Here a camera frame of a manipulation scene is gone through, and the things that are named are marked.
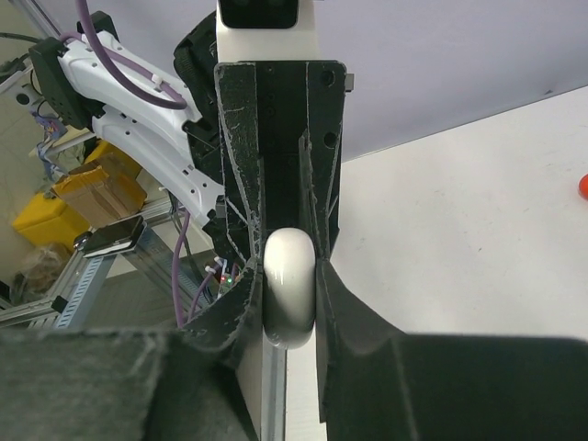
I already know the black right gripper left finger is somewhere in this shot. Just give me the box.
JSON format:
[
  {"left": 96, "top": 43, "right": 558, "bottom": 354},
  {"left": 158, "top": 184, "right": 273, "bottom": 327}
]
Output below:
[{"left": 1, "top": 259, "right": 262, "bottom": 440}]

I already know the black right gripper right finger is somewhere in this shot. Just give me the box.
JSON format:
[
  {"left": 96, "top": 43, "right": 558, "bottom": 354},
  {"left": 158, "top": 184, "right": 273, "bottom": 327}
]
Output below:
[{"left": 316, "top": 260, "right": 587, "bottom": 440}]

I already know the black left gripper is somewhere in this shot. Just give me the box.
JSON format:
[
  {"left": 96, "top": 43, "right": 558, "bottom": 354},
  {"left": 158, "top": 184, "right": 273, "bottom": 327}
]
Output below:
[{"left": 174, "top": 11, "right": 345, "bottom": 266}]

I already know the white round charging case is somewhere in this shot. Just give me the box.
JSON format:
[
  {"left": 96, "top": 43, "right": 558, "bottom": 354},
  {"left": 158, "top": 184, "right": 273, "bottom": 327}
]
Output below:
[{"left": 263, "top": 228, "right": 316, "bottom": 350}]

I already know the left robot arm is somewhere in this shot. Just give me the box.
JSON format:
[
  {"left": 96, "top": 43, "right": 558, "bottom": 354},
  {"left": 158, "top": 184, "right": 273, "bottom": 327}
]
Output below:
[{"left": 29, "top": 1, "right": 348, "bottom": 266}]

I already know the orange round charging case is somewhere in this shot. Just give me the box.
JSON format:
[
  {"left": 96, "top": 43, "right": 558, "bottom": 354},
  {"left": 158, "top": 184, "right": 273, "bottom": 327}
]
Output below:
[{"left": 578, "top": 175, "right": 588, "bottom": 200}]

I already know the brown cardboard box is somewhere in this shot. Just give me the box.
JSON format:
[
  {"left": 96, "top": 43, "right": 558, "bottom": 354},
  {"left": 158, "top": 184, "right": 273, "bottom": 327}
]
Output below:
[{"left": 51, "top": 153, "right": 147, "bottom": 228}]

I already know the yellow plastic bin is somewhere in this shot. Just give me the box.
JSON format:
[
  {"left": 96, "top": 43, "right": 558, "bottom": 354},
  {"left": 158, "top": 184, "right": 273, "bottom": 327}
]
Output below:
[{"left": 12, "top": 141, "right": 147, "bottom": 250}]

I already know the aluminium mounting rail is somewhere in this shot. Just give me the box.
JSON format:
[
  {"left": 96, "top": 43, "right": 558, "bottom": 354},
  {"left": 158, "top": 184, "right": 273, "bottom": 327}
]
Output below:
[{"left": 260, "top": 338, "right": 288, "bottom": 441}]

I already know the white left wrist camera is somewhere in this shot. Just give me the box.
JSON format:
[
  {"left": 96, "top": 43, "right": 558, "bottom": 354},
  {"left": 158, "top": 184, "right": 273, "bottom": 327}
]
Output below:
[{"left": 216, "top": 0, "right": 320, "bottom": 62}]

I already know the white slotted cable duct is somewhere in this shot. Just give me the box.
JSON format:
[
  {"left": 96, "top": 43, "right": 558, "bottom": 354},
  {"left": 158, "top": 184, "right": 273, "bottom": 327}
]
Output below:
[{"left": 50, "top": 253, "right": 114, "bottom": 330}]

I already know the black smartphone on frame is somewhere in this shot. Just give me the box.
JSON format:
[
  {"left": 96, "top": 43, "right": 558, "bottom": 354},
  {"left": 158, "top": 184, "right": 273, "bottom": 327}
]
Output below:
[{"left": 74, "top": 215, "right": 147, "bottom": 258}]

